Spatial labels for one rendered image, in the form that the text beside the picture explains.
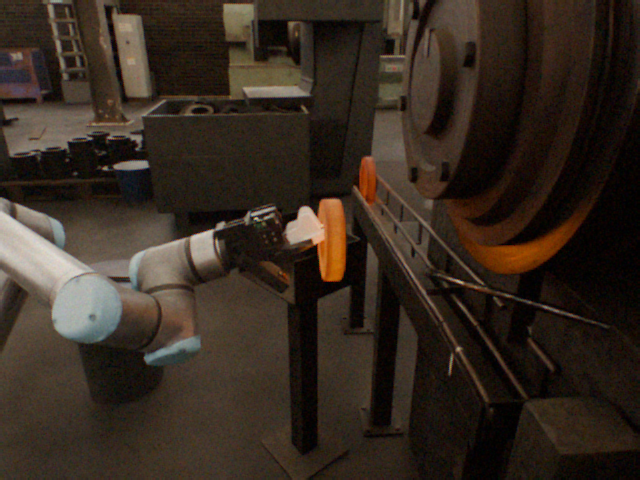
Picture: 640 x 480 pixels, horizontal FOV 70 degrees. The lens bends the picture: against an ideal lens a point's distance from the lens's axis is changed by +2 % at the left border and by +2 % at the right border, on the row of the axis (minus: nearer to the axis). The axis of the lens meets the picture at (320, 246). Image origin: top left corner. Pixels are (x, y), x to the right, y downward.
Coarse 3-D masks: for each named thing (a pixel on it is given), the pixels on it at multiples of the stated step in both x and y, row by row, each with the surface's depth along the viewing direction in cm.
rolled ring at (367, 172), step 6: (366, 162) 166; (372, 162) 166; (366, 168) 166; (372, 168) 165; (360, 174) 180; (366, 174) 165; (372, 174) 164; (360, 180) 180; (366, 180) 165; (372, 180) 164; (360, 186) 181; (366, 186) 165; (372, 186) 164; (360, 192) 181; (366, 192) 167; (372, 192) 166; (366, 198) 168; (372, 198) 168
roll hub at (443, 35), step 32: (416, 0) 60; (448, 0) 51; (480, 0) 41; (512, 0) 42; (416, 32) 61; (448, 32) 51; (480, 32) 41; (512, 32) 41; (416, 64) 58; (448, 64) 49; (480, 64) 42; (512, 64) 42; (416, 96) 58; (448, 96) 50; (480, 96) 42; (512, 96) 43; (416, 128) 65; (448, 128) 52; (480, 128) 44; (512, 128) 44; (416, 160) 62; (448, 160) 50; (480, 160) 47; (448, 192) 52
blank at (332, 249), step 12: (324, 204) 80; (336, 204) 80; (324, 216) 80; (336, 216) 78; (324, 228) 80; (336, 228) 77; (324, 240) 80; (336, 240) 77; (324, 252) 81; (336, 252) 77; (324, 264) 82; (336, 264) 78; (324, 276) 82; (336, 276) 81
